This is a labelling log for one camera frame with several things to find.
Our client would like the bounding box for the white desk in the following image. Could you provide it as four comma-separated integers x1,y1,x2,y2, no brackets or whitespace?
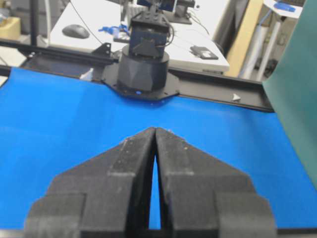
49,0,229,72

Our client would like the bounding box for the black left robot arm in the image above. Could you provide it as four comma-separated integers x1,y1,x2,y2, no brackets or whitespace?
102,0,179,101

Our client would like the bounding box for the grey computer mouse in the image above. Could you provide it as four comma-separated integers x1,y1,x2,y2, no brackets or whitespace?
62,24,90,39

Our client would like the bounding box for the blue table cloth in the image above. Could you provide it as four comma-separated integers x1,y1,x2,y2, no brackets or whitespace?
0,68,317,230

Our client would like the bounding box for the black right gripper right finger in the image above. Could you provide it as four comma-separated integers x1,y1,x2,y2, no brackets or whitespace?
156,128,277,238

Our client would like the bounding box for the black flat device on desk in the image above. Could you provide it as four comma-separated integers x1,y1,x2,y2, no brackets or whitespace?
190,46,218,60

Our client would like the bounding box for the black monitor stand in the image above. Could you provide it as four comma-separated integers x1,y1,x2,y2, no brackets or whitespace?
169,0,195,25

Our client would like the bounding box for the green backdrop sheet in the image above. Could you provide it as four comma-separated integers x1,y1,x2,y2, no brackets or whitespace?
263,0,317,185

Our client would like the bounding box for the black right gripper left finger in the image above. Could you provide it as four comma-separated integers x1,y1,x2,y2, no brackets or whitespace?
24,127,156,238

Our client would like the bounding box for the black aluminium frame rail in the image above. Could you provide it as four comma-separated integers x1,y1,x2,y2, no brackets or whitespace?
0,40,273,113

